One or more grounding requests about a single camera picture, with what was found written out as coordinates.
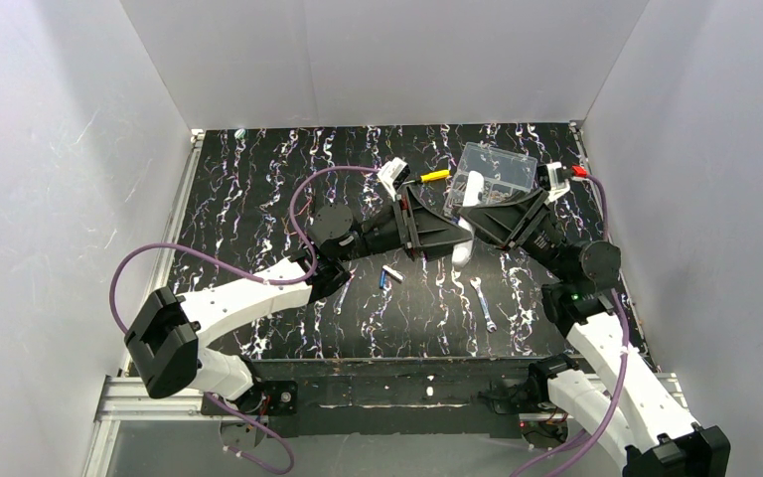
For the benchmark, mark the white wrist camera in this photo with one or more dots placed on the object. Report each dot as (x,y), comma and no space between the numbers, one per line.
(555,179)
(392,176)

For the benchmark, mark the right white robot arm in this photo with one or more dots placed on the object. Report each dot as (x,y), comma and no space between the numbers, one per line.
(643,429)

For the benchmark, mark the aluminium frame rail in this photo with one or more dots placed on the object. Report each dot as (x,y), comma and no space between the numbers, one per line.
(159,345)

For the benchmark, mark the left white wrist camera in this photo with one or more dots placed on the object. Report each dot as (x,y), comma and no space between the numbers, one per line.
(392,176)

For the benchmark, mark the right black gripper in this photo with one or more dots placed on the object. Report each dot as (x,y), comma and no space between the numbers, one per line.
(525,219)

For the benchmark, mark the silver wrench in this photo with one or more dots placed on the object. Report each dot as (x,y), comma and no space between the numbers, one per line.
(491,326)

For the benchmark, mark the silver battery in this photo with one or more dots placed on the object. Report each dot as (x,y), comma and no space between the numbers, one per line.
(393,274)

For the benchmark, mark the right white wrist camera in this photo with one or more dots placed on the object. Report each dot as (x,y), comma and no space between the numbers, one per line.
(555,179)

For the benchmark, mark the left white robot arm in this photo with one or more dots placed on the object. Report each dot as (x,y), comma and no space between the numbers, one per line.
(295,281)

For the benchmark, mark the clear plastic screw box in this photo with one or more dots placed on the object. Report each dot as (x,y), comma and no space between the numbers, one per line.
(504,173)

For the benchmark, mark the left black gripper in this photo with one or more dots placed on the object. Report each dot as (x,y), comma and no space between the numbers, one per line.
(406,222)

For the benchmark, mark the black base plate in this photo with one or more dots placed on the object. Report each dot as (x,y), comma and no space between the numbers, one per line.
(402,396)

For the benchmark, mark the yellow handled screwdriver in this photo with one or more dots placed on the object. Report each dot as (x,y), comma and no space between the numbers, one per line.
(430,177)

